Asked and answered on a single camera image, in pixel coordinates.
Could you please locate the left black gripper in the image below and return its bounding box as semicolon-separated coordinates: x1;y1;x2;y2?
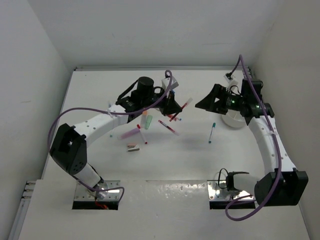
141;87;182;116

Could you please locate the teal capped white marker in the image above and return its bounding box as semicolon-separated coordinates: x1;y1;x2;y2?
208;122;216;144

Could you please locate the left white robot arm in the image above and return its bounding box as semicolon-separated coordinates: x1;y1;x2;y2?
49;70;182;192

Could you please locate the purple highlighter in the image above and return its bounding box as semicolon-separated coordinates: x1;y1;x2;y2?
118;127;140;140

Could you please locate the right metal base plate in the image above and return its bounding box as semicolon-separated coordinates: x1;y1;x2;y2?
207;180;254;202

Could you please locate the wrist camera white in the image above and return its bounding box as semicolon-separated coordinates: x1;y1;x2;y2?
161;76;179;91
224;72;239;91

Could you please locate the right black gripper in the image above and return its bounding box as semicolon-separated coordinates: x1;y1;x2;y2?
195;84;246;115

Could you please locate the red capped white marker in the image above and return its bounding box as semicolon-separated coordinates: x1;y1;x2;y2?
137;124;148;145

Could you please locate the red ballpoint pen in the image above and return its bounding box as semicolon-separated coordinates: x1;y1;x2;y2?
167;114;182;121

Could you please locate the orange highlighter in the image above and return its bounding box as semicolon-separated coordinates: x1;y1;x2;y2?
140;110;148;128

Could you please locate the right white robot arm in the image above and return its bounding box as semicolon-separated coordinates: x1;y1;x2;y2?
195;79;309;207

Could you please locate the red gel pen clear cap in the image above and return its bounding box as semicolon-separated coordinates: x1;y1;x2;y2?
169;97;193;122

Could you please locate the white round divided organizer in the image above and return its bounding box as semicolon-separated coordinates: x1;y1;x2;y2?
221;109;247;129

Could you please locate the green highlighter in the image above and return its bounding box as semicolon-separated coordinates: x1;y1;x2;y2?
144;115;153;130

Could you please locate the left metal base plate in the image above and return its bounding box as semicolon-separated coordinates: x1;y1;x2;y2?
74;181;122;202

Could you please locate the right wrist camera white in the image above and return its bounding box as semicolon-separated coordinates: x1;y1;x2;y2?
224;72;239;91

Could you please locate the metal base plate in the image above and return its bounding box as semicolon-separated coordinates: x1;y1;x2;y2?
74;181;122;202
207;180;254;202

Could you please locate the pink mini stapler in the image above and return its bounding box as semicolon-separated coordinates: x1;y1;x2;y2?
127;143;140;152

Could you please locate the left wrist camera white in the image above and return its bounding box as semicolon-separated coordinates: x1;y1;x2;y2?
161;76;179;91

